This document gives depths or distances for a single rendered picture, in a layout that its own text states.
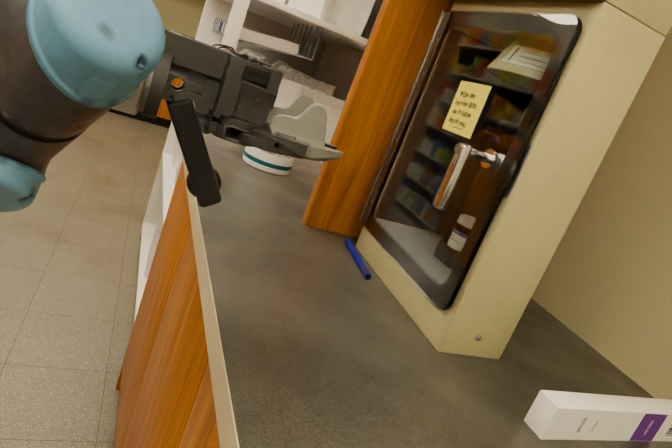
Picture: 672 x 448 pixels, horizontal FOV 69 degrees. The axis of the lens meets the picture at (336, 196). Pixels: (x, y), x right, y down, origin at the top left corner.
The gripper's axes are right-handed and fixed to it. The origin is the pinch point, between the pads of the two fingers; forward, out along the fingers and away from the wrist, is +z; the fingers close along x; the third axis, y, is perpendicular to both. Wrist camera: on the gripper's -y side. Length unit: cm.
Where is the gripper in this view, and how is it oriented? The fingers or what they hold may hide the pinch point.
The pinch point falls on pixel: (326, 154)
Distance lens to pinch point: 56.9
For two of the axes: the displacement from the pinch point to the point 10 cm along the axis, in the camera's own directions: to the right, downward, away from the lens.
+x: -3.2, -3.5, 8.8
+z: 8.8, 2.3, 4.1
